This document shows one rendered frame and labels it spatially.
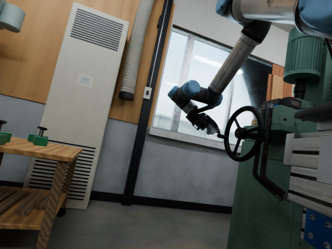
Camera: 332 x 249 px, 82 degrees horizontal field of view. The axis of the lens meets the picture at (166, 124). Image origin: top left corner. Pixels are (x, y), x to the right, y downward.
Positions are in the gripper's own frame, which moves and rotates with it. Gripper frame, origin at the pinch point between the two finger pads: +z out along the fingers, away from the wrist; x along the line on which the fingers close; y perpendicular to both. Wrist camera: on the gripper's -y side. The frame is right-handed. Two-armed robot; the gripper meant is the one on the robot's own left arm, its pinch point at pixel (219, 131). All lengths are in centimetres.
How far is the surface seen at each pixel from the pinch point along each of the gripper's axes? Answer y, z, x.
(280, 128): -9.9, 10.5, 27.1
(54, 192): 79, -44, -13
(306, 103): -42, 24, 15
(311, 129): -15.7, 18.1, 33.7
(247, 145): -8.2, 22.5, -4.2
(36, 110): 68, -111, -118
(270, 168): 1.1, 27.7, 15.3
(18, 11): 13, -161, -79
